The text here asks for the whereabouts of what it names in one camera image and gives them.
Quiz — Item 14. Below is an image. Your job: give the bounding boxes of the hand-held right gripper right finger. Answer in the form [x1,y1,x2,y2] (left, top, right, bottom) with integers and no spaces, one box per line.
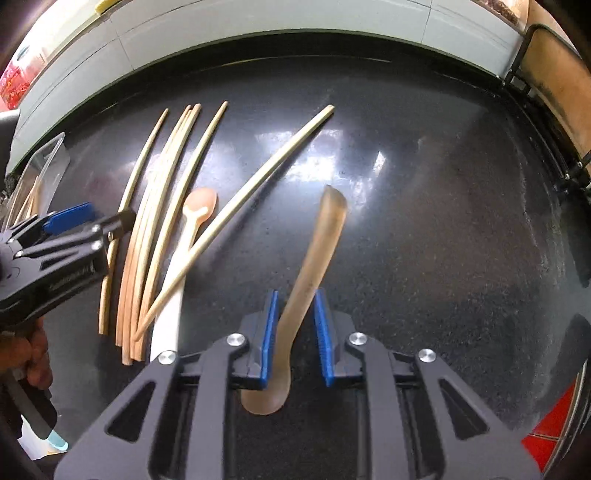
[314,290,541,480]

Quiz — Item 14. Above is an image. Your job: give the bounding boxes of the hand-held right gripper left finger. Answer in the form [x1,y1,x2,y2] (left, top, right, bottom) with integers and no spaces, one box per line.
[55,290,280,480]

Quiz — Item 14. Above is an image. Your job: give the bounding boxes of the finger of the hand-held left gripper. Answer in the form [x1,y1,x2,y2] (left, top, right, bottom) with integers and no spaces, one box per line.
[14,209,137,296]
[0,203,96,247]

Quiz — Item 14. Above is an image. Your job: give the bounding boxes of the clear plastic container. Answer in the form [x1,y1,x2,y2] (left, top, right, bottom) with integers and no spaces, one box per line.
[0,131,70,232]

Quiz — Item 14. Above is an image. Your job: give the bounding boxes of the wooden spoon white handle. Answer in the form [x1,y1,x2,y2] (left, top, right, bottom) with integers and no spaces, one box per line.
[150,187,219,363]

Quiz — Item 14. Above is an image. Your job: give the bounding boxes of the single wooden chopstick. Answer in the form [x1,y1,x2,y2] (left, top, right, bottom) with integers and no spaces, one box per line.
[134,104,335,341]

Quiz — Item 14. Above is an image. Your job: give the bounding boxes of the translucent brown spoon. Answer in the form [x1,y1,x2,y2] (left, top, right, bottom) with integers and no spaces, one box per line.
[240,185,348,416]

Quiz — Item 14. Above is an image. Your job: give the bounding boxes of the person's left hand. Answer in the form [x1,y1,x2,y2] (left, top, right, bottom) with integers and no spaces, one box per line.
[0,330,54,391]

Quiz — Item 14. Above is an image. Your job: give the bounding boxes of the red dish soap bottle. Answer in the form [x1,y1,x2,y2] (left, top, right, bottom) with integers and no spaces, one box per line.
[0,44,47,112]

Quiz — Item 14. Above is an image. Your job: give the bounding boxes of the light blue plastic cup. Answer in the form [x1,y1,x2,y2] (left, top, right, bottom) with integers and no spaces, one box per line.
[44,429,70,455]

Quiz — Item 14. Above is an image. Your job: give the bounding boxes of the red plastic object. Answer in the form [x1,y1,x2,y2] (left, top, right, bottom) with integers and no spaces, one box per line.
[522,369,587,472]

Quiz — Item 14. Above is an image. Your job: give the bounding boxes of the wooden cutting board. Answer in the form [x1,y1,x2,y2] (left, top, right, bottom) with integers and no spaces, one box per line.
[522,0,591,158]

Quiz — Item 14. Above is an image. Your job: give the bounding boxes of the glass jar chili flakes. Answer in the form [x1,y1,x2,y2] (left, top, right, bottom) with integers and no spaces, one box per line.
[480,0,527,26]

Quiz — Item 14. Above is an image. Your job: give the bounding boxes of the black wire rack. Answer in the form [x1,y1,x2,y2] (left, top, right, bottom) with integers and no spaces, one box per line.
[501,23,591,195]

